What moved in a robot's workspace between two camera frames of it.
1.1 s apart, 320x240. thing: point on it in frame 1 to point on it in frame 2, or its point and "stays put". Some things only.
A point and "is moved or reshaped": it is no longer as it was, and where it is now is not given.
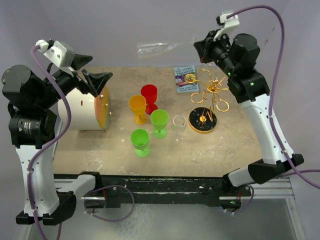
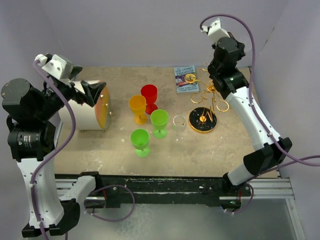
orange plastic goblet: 137,104 stays put
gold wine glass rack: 203,119 stays put
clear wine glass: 151,50 is moved or reshaped
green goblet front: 139,138 stays put
